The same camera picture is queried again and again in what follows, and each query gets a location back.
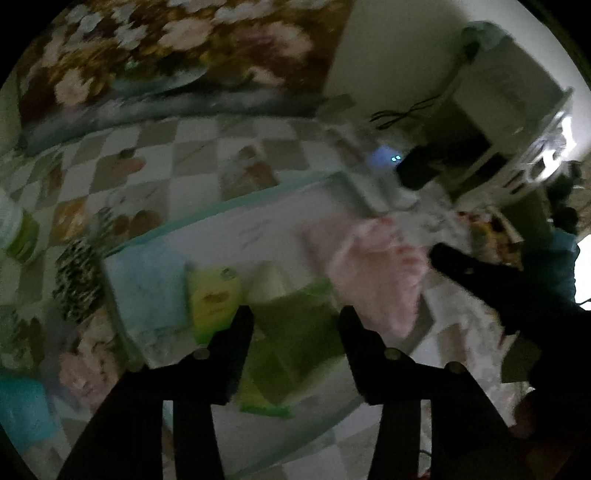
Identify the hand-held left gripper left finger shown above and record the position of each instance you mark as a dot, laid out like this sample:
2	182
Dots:
238	337

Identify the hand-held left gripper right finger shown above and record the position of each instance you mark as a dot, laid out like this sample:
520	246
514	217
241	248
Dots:
358	337

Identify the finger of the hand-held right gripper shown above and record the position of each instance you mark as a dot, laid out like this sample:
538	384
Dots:
480	281

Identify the green tissue packet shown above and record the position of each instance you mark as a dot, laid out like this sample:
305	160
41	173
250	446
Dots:
212	300

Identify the light blue face mask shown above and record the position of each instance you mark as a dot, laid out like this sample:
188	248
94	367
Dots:
147	286

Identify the white tray with green rim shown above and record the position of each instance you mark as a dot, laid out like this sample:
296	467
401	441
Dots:
258	230

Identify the leopard print scrunchie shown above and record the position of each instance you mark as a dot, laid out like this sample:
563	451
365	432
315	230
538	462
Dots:
78	277

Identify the person's teal clothing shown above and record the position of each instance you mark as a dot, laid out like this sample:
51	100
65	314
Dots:
558	263

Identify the black power adapter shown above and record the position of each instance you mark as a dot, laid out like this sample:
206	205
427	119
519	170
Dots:
418	168

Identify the checkered printed tablecloth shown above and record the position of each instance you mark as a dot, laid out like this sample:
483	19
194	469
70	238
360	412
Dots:
194	152

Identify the white storage cabinet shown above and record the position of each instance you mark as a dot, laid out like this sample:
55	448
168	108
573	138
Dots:
508	78

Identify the teal plush bag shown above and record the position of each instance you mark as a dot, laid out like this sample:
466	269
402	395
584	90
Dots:
23	415

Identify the white-capped pill bottle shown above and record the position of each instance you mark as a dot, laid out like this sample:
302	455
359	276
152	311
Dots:
14	226

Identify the flower painting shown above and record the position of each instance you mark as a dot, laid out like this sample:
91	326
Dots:
184	46

